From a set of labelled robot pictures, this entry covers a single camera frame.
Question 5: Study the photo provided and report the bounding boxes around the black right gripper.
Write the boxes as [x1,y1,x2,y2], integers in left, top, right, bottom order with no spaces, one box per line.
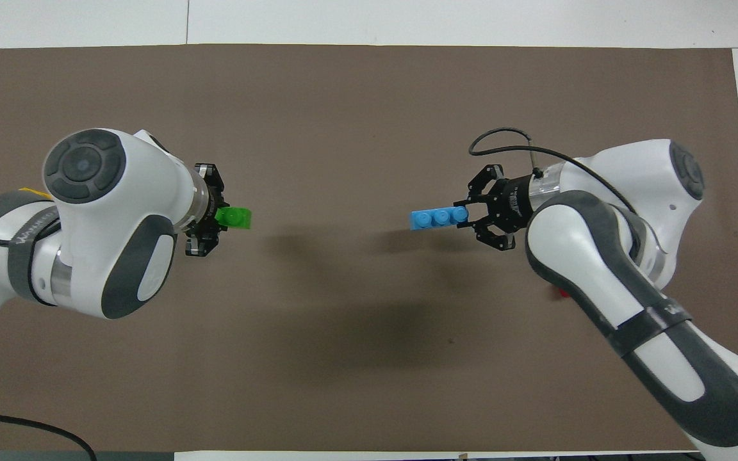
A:
[454,165,536,251]

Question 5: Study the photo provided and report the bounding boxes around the brown table mat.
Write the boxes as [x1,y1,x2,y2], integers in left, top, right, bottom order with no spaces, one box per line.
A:
[0,44,738,453]

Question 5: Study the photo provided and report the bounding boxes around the green two-stud block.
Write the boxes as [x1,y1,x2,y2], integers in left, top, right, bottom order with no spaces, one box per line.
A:
[215,207,254,231]

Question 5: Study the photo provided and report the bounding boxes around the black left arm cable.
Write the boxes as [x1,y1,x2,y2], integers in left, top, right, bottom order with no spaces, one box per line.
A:
[0,406,98,461]

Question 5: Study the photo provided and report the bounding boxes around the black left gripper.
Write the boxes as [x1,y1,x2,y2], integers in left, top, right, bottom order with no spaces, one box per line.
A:
[186,163,226,257]

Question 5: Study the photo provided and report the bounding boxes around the blue three-stud block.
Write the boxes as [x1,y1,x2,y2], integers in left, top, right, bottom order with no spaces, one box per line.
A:
[411,207,470,231]

